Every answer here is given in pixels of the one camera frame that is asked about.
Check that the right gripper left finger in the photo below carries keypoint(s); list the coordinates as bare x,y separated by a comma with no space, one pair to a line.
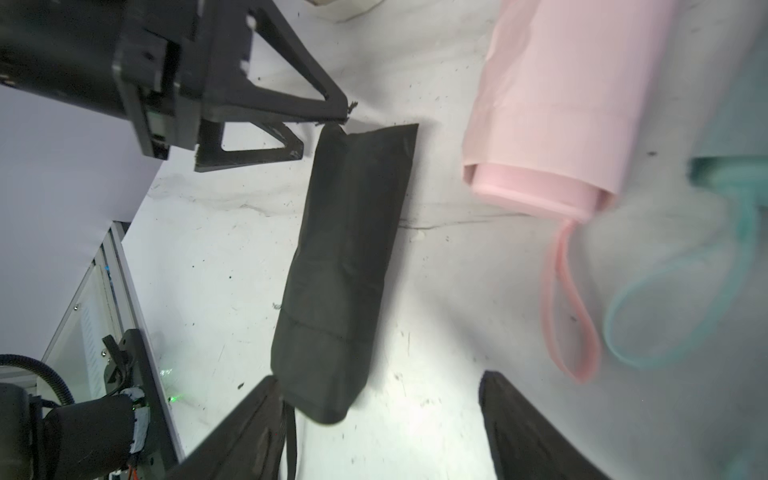
247,444

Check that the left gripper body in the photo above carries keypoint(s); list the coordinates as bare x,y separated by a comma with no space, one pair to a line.
117,58

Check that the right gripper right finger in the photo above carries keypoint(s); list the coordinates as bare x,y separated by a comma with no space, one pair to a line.
523,443

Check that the teal umbrella left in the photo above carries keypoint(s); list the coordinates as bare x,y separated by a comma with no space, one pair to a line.
690,331

